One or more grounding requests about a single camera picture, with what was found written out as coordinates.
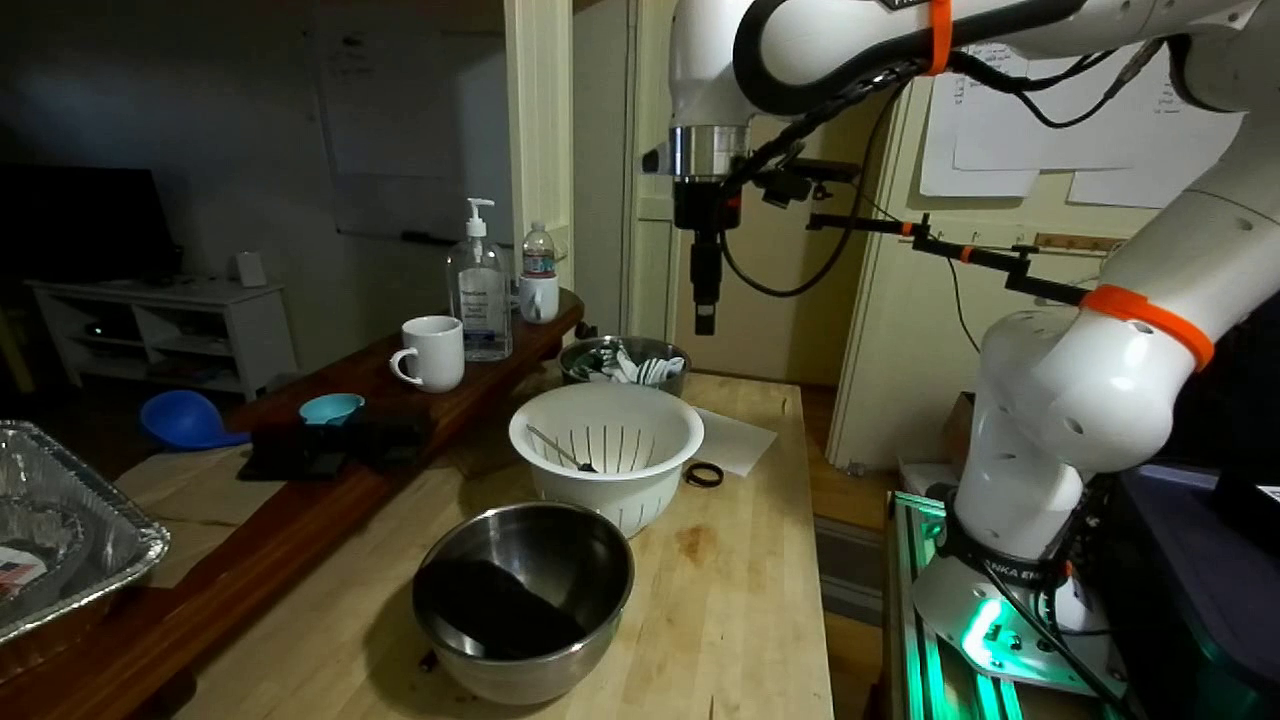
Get stainless steel bowl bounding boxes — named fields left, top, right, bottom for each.
left=555, top=331, right=691, bottom=399
left=407, top=501, right=641, bottom=710

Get white shelf unit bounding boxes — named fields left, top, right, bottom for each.
left=25, top=270, right=303, bottom=404

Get black stand with orange clamps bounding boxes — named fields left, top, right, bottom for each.
left=780, top=155, right=1100, bottom=307

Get striped white cloth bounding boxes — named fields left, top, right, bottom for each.
left=585, top=334, right=688, bottom=388

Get white ceramic mug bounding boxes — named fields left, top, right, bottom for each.
left=390, top=313, right=468, bottom=395

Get aluminium foil tray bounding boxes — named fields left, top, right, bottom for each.
left=0, top=414, right=175, bottom=649

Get blue plastic bowl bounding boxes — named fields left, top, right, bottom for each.
left=138, top=385, right=252, bottom=455

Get clear plastic water bottle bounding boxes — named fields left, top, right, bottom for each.
left=518, top=221, right=565, bottom=329

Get black mat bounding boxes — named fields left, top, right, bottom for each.
left=235, top=395, right=432, bottom=482

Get small teal bowl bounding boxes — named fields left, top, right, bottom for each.
left=295, top=388, right=370, bottom=431

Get wall whiteboard with writing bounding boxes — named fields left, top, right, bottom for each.
left=952, top=50, right=1270, bottom=211

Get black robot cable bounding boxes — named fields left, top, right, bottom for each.
left=718, top=183, right=869, bottom=303

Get small paper on wall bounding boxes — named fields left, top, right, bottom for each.
left=916, top=75, right=991, bottom=205

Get dark wooden bar counter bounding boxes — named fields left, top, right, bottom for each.
left=0, top=290, right=589, bottom=720

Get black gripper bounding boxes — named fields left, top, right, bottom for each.
left=673, top=179, right=745, bottom=334

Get clear hand sanitizer pump bottle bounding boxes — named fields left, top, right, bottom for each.
left=446, top=196, right=518, bottom=362

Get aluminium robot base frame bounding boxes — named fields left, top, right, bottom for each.
left=885, top=482, right=1135, bottom=720

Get black television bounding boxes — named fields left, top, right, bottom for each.
left=0, top=159, right=182, bottom=290

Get white paper sheet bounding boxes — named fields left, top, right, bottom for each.
left=688, top=404, right=786, bottom=481

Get yellow black screwdriver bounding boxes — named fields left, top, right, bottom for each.
left=524, top=421, right=600, bottom=477

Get pale wall board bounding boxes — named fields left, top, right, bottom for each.
left=317, top=23, right=512, bottom=246

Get white plastic colander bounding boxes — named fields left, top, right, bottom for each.
left=505, top=380, right=707, bottom=540

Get black box beside robot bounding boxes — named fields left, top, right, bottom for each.
left=1100, top=459, right=1280, bottom=720

